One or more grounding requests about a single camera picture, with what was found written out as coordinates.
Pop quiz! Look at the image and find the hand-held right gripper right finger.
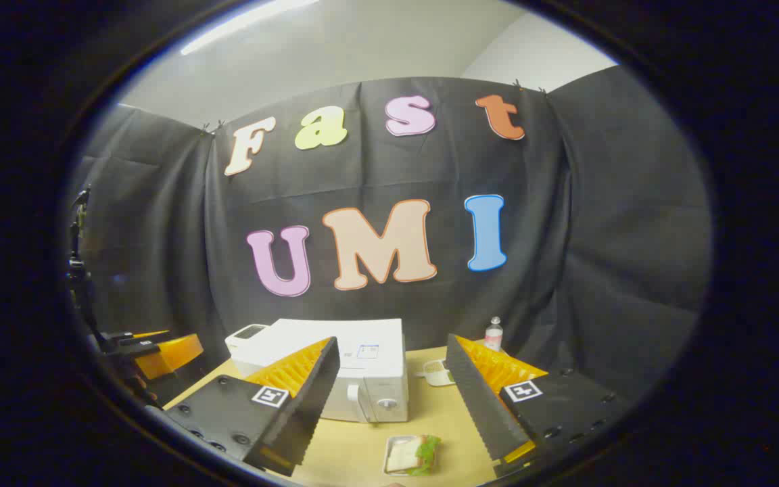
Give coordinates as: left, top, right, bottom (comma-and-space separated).
445, 333, 630, 480

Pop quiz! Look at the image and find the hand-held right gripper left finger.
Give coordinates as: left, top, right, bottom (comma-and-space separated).
162, 336, 341, 477

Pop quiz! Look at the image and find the white microwave oven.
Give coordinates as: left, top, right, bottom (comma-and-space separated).
234, 318, 410, 424

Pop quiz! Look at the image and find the sandwich with green lettuce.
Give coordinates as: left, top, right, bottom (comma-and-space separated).
387, 435, 442, 477

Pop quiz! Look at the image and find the white divided plate of beans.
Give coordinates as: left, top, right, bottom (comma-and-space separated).
423, 358, 458, 388

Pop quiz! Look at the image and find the white rectangular tray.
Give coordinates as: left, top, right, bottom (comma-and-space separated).
382, 435, 442, 478

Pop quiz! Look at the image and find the black backdrop cloth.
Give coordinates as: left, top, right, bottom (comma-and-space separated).
68, 64, 711, 407

